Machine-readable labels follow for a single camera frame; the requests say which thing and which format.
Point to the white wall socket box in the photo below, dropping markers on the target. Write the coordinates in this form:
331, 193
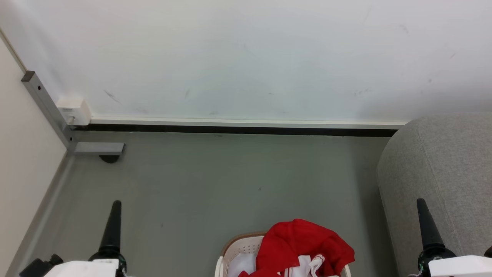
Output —
75, 109

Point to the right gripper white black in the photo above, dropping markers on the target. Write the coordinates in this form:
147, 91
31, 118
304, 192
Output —
453, 267

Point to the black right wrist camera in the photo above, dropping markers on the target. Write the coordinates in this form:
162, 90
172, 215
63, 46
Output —
489, 252

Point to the black round frame foot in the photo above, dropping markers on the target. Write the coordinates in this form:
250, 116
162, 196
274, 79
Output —
109, 158

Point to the white perforated laundry basket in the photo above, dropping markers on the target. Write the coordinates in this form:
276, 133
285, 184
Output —
242, 246

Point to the grey fabric sofa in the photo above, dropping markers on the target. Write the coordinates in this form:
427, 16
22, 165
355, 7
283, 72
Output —
453, 161

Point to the white baseboard strip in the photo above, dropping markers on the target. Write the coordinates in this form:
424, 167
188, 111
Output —
246, 123

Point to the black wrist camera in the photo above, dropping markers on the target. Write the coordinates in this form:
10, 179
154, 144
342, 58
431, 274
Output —
489, 252
38, 267

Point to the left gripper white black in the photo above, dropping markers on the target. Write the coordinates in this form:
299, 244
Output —
109, 261

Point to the red and white garment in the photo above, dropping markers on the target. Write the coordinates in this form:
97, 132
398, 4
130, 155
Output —
296, 238

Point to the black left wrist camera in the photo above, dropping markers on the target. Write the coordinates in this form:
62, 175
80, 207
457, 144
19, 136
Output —
38, 267

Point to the grey metal frame post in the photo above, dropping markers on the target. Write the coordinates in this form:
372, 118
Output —
46, 104

